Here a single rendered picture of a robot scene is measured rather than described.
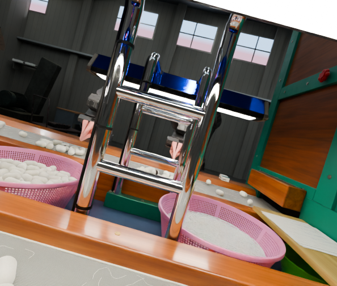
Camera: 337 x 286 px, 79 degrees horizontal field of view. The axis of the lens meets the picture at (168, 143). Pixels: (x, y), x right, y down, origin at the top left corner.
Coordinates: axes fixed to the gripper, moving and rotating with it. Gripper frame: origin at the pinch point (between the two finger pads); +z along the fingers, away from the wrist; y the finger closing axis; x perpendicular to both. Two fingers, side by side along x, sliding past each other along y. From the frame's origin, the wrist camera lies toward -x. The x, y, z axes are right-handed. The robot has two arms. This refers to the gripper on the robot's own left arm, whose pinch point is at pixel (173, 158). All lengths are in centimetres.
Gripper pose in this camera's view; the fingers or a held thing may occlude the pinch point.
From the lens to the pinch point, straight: 87.1
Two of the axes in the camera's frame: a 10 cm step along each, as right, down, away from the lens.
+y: 9.6, 2.7, -0.1
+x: -1.9, 7.0, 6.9
